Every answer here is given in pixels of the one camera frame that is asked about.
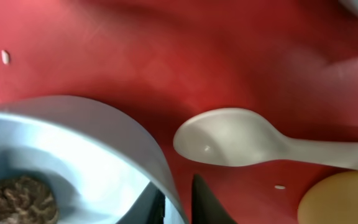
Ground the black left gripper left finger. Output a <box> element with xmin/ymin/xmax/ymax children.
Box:
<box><xmin>117</xmin><ymin>182</ymin><xmax>165</xmax><ymax>224</ymax></box>

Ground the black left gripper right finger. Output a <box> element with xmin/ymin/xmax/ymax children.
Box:
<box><xmin>191</xmin><ymin>174</ymin><xmax>237</xmax><ymax>224</ymax></box>

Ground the light blue bowl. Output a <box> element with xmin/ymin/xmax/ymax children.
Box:
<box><xmin>0</xmin><ymin>95</ymin><xmax>188</xmax><ymax>223</ymax></box>

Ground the brown food lump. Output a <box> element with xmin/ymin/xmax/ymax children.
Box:
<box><xmin>0</xmin><ymin>175</ymin><xmax>60</xmax><ymax>224</ymax></box>

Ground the white plastic spoon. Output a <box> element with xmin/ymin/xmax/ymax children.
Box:
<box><xmin>173</xmin><ymin>108</ymin><xmax>358</xmax><ymax>170</ymax></box>

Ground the yellow plastic cup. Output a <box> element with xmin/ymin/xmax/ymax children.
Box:
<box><xmin>297</xmin><ymin>171</ymin><xmax>358</xmax><ymax>224</ymax></box>

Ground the red plastic tray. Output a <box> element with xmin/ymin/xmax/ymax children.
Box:
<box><xmin>0</xmin><ymin>0</ymin><xmax>358</xmax><ymax>223</ymax></box>

